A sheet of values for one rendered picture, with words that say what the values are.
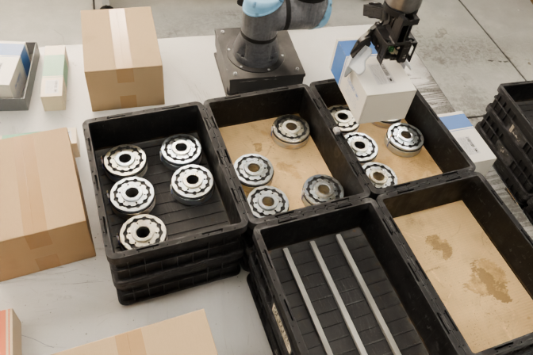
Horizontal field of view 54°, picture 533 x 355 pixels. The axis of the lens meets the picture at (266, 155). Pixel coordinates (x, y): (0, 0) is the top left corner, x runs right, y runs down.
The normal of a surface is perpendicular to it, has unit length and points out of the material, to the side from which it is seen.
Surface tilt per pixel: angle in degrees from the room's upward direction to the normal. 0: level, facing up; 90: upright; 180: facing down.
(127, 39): 0
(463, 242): 0
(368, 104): 90
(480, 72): 0
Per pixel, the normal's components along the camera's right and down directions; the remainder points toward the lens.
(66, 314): 0.11, -0.65
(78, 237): 0.36, 0.73
